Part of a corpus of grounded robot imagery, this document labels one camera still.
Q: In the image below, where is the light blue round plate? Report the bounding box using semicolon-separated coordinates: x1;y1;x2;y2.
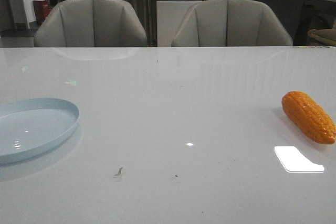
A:
1;98;80;164

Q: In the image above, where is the red bin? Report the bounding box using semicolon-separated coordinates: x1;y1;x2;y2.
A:
33;0;51;25

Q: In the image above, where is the beige cushion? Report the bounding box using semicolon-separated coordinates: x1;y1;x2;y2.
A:
307;28;335;46

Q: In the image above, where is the right grey upholstered chair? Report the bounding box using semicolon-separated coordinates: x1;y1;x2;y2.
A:
171;0;292;47

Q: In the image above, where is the left grey upholstered chair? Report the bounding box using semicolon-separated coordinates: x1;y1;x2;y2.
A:
34;0;147;47

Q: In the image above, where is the grey upholstered chair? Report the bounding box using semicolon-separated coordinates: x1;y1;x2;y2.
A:
34;0;147;47
171;0;292;47

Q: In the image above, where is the orange toy corn cob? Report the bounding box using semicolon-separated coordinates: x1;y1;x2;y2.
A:
281;91;335;145

